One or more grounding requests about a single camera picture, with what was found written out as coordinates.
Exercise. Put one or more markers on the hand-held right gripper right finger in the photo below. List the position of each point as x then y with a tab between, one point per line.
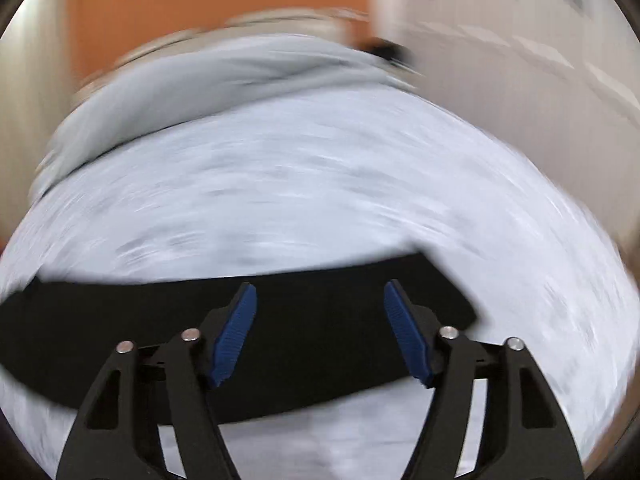
407	335

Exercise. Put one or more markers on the grey duvet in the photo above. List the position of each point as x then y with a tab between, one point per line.
200	85

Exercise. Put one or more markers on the cream pleated curtain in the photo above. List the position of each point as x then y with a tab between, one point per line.
35	85

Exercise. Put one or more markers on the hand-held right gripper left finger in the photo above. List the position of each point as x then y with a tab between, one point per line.
235	330

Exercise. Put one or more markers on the white wardrobe doors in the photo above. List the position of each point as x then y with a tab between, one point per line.
500	10

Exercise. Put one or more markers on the black pants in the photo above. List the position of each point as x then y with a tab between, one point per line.
325	320

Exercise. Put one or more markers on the butterfly print bed sheet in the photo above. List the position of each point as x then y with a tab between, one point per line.
300	185

